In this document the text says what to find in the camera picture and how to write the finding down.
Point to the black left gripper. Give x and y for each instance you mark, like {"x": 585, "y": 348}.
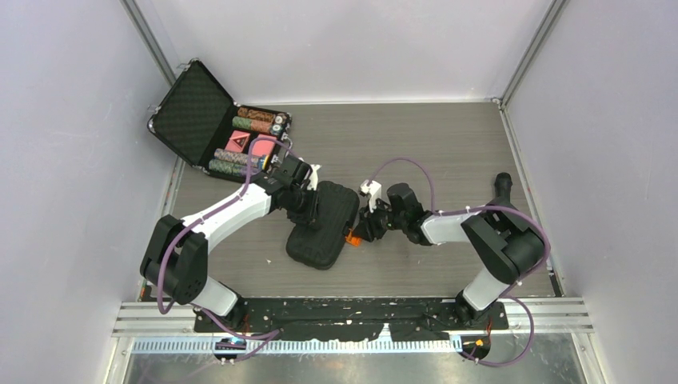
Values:
{"x": 309, "y": 214}

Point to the red playing card deck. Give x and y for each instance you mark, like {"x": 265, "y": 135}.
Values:
{"x": 262, "y": 146}

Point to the black cylinder flashlight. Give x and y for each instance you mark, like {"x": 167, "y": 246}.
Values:
{"x": 503, "y": 186}

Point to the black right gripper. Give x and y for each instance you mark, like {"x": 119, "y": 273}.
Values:
{"x": 367, "y": 229}

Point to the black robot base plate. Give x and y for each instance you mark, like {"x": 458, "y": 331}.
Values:
{"x": 353, "y": 319}

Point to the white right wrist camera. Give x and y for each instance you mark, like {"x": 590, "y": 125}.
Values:
{"x": 372, "y": 191}

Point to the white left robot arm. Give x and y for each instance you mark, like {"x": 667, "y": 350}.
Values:
{"x": 176, "y": 259}

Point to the black plastic tool case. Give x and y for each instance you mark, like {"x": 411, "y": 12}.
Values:
{"x": 320, "y": 245}

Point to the black aluminium poker chip case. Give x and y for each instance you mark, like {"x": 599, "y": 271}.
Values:
{"x": 197, "y": 116}

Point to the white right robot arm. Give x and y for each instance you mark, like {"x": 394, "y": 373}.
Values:
{"x": 506, "y": 241}

